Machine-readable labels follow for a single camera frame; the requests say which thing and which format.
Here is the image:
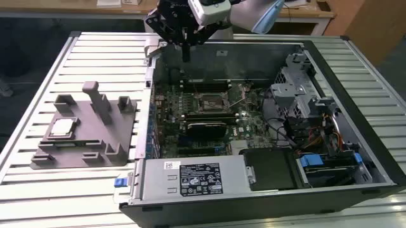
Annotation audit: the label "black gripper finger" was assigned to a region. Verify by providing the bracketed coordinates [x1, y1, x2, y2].
[144, 9, 188, 63]
[185, 22, 223, 63]

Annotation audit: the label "silver CPU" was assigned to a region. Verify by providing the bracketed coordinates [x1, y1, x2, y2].
[49, 118, 79, 137]

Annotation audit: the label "CPU socket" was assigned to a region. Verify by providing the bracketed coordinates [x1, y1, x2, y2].
[195, 93, 230, 114]

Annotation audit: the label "wooden desk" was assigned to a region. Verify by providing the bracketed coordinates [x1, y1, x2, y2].
[85, 0, 336, 36]

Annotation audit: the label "green RAM stick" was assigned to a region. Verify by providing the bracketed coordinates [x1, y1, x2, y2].
[55, 141, 101, 146]
[187, 119, 238, 126]

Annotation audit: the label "black graphics card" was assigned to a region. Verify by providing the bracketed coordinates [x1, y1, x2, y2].
[185, 121, 228, 141]

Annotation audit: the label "green motherboard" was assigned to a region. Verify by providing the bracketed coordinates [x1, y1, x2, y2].
[151, 79, 279, 159]

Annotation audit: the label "silver drive cage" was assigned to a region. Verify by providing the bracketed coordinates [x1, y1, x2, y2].
[268, 53, 320, 119]

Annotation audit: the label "black expansion slot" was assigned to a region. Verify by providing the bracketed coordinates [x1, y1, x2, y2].
[177, 147, 218, 155]

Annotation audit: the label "silver chipset heatsink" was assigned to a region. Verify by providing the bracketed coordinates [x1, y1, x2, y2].
[230, 140, 248, 150]

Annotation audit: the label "grey parts rack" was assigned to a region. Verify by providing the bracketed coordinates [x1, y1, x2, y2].
[28, 81, 139, 170]

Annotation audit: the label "grey power supply unit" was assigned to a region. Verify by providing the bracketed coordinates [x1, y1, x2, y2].
[139, 158, 251, 200]

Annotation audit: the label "grey chair base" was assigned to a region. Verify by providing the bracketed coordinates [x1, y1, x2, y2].
[0, 77, 13, 97]

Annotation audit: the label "brown wooden cabinet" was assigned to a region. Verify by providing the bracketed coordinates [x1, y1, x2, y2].
[323, 0, 406, 69]

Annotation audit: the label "hard disk in blue carrier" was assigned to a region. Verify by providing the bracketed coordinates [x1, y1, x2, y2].
[298, 153, 374, 188]

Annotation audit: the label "black open PC case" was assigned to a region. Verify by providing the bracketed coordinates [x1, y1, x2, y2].
[113, 35, 406, 228]

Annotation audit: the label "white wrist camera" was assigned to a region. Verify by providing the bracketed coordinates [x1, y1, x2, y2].
[187, 0, 231, 26]

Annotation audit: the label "black cable loop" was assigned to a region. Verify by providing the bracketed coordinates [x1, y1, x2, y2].
[266, 115, 299, 148]

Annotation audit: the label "orange and yellow wires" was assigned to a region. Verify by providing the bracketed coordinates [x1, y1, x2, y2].
[296, 113, 344, 155]

